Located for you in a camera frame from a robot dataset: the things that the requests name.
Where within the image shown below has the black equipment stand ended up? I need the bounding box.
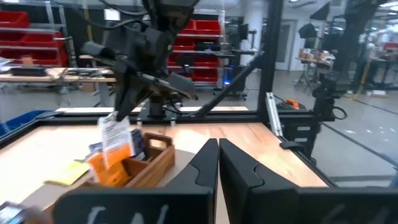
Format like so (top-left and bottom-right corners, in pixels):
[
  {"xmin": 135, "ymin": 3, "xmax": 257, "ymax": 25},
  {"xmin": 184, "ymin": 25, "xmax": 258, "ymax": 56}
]
[{"xmin": 279, "ymin": 70, "xmax": 348, "ymax": 159}]

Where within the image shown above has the black metal table frame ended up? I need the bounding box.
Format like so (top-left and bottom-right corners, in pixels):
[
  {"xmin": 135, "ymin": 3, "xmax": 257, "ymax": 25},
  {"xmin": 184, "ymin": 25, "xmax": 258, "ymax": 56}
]
[{"xmin": 0, "ymin": 0, "xmax": 340, "ymax": 189}]

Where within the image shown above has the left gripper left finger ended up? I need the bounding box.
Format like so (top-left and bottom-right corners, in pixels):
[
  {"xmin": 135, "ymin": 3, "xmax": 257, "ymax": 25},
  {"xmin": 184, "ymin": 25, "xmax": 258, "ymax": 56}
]
[{"xmin": 52, "ymin": 138, "xmax": 220, "ymax": 224}]

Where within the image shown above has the blue storage bin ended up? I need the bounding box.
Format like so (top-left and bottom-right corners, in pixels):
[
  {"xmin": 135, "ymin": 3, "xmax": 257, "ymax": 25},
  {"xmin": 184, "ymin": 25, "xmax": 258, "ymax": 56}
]
[{"xmin": 0, "ymin": 109, "xmax": 50, "ymax": 138}]

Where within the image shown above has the yellow tea packet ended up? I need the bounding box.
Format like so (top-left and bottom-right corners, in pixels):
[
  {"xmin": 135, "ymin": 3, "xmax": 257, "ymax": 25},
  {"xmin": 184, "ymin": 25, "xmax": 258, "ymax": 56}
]
[{"xmin": 44, "ymin": 159, "xmax": 91, "ymax": 187}]

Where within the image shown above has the shelf with red bins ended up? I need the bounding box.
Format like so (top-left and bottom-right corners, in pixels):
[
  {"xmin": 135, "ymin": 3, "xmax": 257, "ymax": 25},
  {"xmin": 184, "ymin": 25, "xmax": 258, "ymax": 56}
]
[
  {"xmin": 0, "ymin": 0, "xmax": 74, "ymax": 68},
  {"xmin": 167, "ymin": 9, "xmax": 226, "ymax": 86}
]

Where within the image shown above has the silver aluminium bracket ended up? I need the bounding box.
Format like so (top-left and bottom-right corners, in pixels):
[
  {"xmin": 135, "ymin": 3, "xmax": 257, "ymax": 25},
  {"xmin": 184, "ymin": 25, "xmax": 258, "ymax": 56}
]
[{"xmin": 266, "ymin": 91, "xmax": 284, "ymax": 138}]

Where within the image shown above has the orange black tool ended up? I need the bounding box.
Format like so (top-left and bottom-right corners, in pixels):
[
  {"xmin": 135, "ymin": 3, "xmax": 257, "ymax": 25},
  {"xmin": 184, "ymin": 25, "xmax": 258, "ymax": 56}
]
[{"xmin": 276, "ymin": 98, "xmax": 307, "ymax": 111}]

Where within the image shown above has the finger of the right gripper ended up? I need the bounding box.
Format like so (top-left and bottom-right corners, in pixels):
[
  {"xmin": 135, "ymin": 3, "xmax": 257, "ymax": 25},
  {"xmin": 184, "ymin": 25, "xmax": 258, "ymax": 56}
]
[
  {"xmin": 114, "ymin": 67, "xmax": 134, "ymax": 122},
  {"xmin": 120, "ymin": 74, "xmax": 147, "ymax": 120}
]

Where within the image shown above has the wooden tea organizer box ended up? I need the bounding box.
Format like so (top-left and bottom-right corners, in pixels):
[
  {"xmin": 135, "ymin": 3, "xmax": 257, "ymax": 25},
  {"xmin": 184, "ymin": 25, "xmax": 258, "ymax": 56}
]
[{"xmin": 71, "ymin": 132, "xmax": 176, "ymax": 189}]

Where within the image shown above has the wooden work table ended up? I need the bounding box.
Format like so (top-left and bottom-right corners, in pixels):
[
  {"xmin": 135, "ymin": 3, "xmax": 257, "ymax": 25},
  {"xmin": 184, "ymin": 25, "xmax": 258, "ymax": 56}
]
[{"xmin": 0, "ymin": 67, "xmax": 118, "ymax": 108}]

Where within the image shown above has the dark blue tea packet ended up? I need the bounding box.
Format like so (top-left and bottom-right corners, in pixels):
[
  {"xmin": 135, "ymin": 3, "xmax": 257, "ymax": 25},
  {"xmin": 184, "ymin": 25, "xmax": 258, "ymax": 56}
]
[
  {"xmin": 0, "ymin": 200, "xmax": 30, "ymax": 224},
  {"xmin": 88, "ymin": 128, "xmax": 147, "ymax": 162}
]

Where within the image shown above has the white orange tea packet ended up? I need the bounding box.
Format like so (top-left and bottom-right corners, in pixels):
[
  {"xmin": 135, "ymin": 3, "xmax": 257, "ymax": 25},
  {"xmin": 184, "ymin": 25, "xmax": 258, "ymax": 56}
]
[{"xmin": 98, "ymin": 111, "xmax": 135, "ymax": 170}]

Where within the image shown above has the black clamp lever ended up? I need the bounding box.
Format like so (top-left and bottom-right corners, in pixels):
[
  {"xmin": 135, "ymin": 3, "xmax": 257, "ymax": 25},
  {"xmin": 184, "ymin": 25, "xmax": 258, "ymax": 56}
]
[{"xmin": 279, "ymin": 141, "xmax": 304, "ymax": 151}]

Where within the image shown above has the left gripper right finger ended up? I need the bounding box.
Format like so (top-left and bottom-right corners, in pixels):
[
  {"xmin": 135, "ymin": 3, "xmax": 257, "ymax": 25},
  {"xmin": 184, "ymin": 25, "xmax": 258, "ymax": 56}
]
[{"xmin": 219, "ymin": 138, "xmax": 398, "ymax": 224}]

